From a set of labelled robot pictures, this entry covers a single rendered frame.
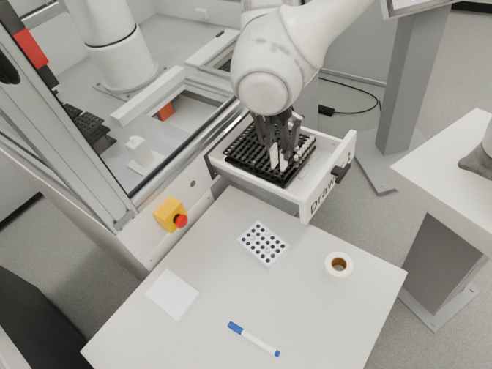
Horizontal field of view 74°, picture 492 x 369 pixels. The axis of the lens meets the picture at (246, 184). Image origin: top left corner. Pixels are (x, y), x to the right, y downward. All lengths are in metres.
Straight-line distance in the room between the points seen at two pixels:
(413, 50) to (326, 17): 1.30
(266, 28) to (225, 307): 0.66
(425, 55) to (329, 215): 0.91
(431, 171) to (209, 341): 0.74
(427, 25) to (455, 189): 0.91
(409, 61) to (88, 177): 1.48
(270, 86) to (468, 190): 0.70
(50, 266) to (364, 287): 1.85
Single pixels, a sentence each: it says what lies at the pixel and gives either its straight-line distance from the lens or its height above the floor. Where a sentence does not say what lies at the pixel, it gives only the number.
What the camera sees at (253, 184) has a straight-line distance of 0.92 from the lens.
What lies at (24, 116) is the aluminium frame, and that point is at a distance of 0.66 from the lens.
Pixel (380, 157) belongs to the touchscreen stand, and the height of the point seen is 0.04.
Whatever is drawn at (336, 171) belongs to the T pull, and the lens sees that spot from 0.89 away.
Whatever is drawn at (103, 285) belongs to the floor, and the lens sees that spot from 2.03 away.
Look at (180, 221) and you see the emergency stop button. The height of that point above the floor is 0.89.
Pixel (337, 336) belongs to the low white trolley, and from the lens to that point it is 0.85.
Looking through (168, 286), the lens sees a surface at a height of 0.78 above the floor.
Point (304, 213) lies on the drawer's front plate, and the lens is 0.84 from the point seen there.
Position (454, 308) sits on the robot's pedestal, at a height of 0.02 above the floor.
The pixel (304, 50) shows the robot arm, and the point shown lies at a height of 1.35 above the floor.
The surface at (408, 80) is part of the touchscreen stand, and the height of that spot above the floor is 0.56.
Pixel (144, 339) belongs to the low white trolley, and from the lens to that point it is 0.93.
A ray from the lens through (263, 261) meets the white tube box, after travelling 0.88.
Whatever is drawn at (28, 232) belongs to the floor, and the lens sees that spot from 2.58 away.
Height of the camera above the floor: 1.58
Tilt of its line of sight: 49 degrees down
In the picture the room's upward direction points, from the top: 15 degrees counter-clockwise
